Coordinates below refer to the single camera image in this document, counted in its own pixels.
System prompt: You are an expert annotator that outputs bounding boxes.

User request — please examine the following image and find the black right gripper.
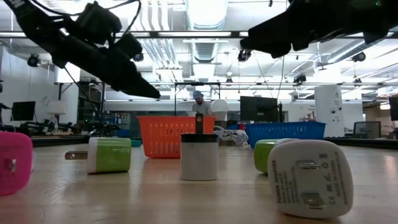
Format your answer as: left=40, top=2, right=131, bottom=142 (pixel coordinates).
left=239, top=0, right=398, bottom=59

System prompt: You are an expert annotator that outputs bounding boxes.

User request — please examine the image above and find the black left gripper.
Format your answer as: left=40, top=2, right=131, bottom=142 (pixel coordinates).
left=51, top=32, right=162, bottom=99

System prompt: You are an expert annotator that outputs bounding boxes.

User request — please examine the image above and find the green and white wall charger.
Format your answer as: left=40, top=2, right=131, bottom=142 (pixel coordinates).
left=254, top=138, right=301, bottom=174
left=64, top=137, right=132, bottom=174

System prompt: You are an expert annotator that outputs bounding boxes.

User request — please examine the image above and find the blue plastic basket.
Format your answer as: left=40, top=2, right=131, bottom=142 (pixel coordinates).
left=245, top=121, right=326, bottom=149

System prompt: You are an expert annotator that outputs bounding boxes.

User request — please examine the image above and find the white charger with black end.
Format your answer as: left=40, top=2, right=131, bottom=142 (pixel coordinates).
left=180, top=113, right=219, bottom=181

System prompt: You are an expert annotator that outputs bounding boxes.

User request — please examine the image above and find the magenta cube wall charger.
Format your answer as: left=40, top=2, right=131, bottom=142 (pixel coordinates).
left=0, top=131, right=34, bottom=197

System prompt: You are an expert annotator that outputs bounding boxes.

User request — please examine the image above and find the pink and white wall charger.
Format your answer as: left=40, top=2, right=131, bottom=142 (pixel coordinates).
left=267, top=139, right=354, bottom=219

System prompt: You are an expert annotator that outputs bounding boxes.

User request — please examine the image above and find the dark storage shelving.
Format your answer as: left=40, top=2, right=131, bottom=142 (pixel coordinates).
left=77, top=81, right=106, bottom=131

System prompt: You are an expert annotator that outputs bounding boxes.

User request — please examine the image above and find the orange plastic basket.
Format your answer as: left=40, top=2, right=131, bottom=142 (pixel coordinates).
left=136, top=115, right=218, bottom=159

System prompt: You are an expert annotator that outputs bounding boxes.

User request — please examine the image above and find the white shade lamp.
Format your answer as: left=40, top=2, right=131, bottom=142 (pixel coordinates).
left=46, top=100, right=67, bottom=131

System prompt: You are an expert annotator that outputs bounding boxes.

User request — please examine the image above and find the black computer monitor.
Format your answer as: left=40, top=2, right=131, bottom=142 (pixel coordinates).
left=11, top=101, right=37, bottom=122
left=239, top=95, right=280, bottom=123
left=388, top=95, right=398, bottom=121

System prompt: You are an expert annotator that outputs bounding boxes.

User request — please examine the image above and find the person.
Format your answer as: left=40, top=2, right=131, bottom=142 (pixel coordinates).
left=192, top=90, right=214, bottom=116

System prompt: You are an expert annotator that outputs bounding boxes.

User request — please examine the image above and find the brass lamp with white bulb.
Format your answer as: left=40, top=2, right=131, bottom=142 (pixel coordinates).
left=210, top=99, right=230, bottom=146

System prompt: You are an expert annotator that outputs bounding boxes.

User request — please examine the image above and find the thin black cable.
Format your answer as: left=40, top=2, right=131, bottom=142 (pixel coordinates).
left=63, top=67, right=103, bottom=134

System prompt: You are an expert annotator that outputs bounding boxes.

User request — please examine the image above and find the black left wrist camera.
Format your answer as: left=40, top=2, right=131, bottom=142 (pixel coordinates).
left=75, top=1, right=123, bottom=45

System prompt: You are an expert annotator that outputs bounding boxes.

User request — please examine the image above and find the black overhead frame beam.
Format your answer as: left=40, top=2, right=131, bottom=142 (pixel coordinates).
left=0, top=30, right=398, bottom=39

